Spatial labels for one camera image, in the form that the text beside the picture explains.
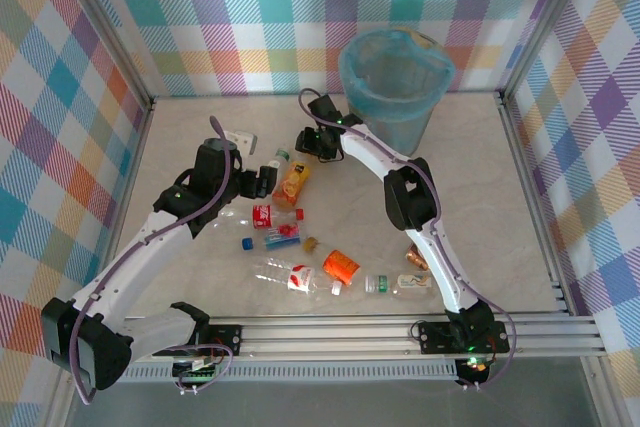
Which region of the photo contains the clear bottle with green cap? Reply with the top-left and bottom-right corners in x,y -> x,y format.
264,146 -> 292,173

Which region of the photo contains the orange juice bottle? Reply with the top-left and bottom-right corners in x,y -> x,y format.
271,159 -> 313,212

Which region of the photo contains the clear cola bottle red label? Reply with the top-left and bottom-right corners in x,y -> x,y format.
219,203 -> 307,232

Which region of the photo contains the blue label bottle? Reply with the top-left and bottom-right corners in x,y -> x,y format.
262,223 -> 303,252

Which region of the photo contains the clear bottle white red label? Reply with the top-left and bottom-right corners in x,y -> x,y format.
253,256 -> 344,301

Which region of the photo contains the brown coffee drink bottle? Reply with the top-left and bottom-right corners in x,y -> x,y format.
404,244 -> 430,271

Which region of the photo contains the clear bottle green neck band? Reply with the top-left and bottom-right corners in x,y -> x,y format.
363,270 -> 435,299

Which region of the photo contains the round waste bin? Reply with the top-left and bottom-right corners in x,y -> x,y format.
344,29 -> 454,158

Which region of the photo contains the blue plastic bin liner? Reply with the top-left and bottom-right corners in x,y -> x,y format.
338,29 -> 456,123

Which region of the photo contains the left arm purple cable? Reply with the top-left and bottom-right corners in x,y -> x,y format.
69,116 -> 236,406

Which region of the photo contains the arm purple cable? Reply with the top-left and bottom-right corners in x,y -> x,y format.
298,88 -> 517,393
69,116 -> 236,406

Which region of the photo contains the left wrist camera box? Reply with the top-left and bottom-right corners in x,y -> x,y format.
222,129 -> 259,154

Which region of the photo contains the aluminium side rail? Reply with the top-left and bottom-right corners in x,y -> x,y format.
497,91 -> 619,427
44,99 -> 157,427

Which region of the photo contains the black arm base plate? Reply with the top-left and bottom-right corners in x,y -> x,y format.
199,324 -> 245,359
417,319 -> 512,355

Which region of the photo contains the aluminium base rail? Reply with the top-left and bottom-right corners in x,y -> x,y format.
53,314 -> 607,364

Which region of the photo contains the aluminium frame post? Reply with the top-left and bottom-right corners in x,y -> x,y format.
49,0 -> 156,111
499,0 -> 601,103

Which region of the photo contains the grey slotted cable duct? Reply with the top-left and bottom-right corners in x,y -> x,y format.
119,364 -> 461,384

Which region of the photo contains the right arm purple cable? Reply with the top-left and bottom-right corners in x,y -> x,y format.
298,88 -> 517,393

